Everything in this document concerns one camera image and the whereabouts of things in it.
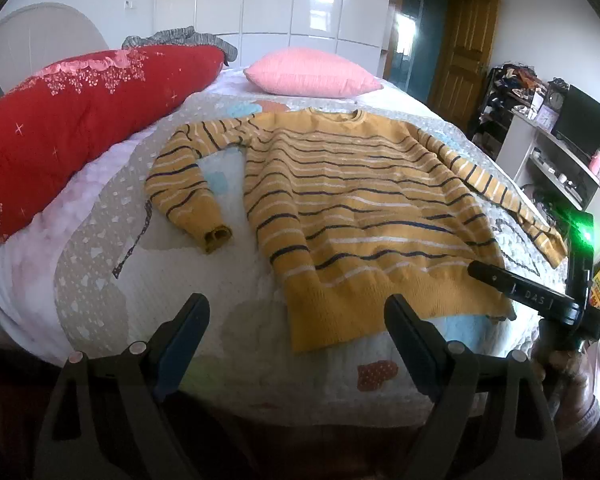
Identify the person's right forearm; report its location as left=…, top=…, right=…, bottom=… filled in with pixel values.
left=552, top=395, right=600, bottom=453

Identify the white headboard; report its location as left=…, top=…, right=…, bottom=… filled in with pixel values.
left=0, top=3, right=110, bottom=96

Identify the teal glass door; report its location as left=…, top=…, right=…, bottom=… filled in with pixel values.
left=389, top=0, right=449, bottom=102

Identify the person's right hand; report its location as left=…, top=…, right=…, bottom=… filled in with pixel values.
left=530, top=345, right=600, bottom=413

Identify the pink pillow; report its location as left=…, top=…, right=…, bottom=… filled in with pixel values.
left=243, top=47, right=385, bottom=98

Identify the grey patterned bedspread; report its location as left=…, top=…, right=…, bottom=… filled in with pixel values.
left=0, top=65, right=573, bottom=428

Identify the white glossy wardrobe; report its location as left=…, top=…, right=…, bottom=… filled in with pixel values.
left=155, top=0, right=397, bottom=80

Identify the grey striped cloth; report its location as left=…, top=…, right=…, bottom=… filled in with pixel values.
left=121, top=26, right=238, bottom=67

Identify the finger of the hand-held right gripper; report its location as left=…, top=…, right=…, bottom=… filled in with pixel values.
left=467, top=259, right=578, bottom=323

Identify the yellow striped sweater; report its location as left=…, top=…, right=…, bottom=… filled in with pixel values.
left=144, top=109, right=568, bottom=355

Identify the red floral quilt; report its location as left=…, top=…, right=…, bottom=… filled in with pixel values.
left=0, top=44, right=227, bottom=247

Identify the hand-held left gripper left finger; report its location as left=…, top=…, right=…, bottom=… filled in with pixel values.
left=32, top=292, right=211, bottom=480

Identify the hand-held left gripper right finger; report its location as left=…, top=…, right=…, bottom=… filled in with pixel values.
left=384, top=294, right=563, bottom=480

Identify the black monitor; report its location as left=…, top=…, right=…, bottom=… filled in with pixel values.
left=552, top=85, right=600, bottom=155

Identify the white shelf unit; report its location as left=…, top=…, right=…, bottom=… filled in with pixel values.
left=495, top=109, right=600, bottom=222

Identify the black shoe rack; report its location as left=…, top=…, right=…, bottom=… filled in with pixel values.
left=470, top=62, right=552, bottom=157

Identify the wooden door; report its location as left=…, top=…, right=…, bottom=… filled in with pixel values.
left=432, top=0, right=502, bottom=127

